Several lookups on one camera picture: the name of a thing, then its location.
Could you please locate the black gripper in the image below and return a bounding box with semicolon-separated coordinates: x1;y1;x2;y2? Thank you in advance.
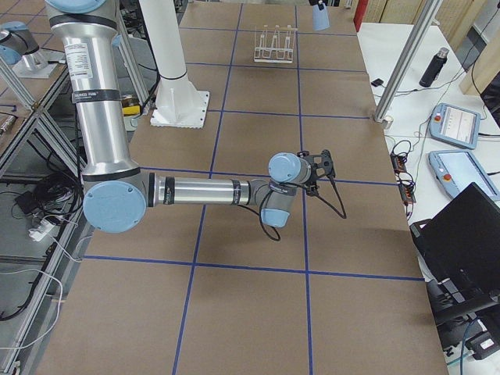
303;149;335;183

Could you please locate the light blue plastic cup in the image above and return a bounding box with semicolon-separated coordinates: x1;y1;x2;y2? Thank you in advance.
312;3;330;31

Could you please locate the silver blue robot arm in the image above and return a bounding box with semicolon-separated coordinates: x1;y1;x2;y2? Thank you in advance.
45;1;346;233
1;21;40;66

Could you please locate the black orange power strip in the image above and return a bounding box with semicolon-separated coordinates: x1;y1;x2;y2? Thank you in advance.
390;152;416;206

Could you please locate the small black phone device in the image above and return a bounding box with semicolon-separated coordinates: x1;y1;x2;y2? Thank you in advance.
370;78;384;87

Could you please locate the far teach pendant tablet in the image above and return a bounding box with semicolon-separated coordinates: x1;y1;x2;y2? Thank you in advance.
428;103;481;150

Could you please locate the teach pendant tablet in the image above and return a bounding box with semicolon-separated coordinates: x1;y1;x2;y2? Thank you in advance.
428;103;481;150
428;150;499;202

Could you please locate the near teach pendant tablet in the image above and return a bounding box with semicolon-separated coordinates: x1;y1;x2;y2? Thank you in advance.
428;150;499;202

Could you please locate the black laptop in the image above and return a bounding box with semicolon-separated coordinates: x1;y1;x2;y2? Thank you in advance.
410;183;499;292

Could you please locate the black water bottle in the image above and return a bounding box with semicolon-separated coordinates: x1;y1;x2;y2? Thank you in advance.
419;47;449;88

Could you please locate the white power adapter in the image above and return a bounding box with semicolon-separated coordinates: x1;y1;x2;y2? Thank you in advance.
28;219;55;242

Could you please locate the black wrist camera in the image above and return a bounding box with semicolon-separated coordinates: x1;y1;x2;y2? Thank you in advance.
305;184;319;197

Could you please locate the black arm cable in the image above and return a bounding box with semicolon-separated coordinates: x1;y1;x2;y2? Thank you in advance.
257;175;348;242

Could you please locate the aluminium frame post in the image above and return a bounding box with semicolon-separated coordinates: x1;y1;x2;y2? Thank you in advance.
373;0;443;130

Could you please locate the white wire cup holder rack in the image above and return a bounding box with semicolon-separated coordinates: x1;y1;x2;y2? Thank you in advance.
253;25;298;64

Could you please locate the white central pedestal column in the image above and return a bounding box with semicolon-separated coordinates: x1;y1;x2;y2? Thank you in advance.
140;0;209;129

